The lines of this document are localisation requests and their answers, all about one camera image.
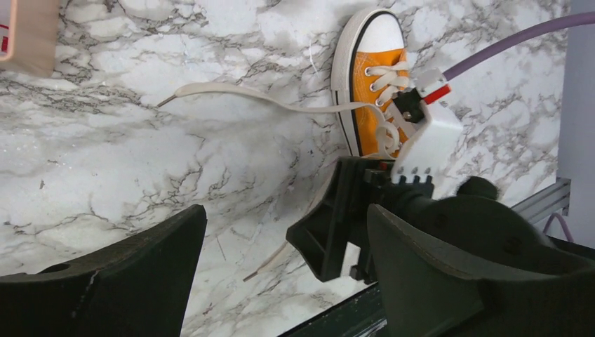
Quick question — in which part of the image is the aluminium frame rail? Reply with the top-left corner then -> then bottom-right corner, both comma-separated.
512,178 -> 571,225

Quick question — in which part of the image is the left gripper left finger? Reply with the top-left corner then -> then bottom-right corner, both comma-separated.
1,205 -> 207,336

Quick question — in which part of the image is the white shoelace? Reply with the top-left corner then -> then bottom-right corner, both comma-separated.
155,61 -> 413,283

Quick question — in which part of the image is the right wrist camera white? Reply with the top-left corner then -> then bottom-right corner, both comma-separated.
391,68 -> 463,183

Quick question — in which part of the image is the peach plastic file organizer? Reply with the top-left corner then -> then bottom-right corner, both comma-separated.
1,0 -> 60,77

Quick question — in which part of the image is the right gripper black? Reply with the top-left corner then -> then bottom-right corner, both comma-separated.
286,157 -> 434,282

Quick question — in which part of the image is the orange canvas sneaker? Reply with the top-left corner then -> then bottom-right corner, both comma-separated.
330,8 -> 410,157

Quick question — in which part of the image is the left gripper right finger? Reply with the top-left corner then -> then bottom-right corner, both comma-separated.
368,205 -> 594,336

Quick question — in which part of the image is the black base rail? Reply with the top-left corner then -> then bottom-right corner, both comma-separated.
281,284 -> 387,337

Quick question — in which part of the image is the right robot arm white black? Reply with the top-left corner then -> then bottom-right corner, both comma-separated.
286,157 -> 594,284

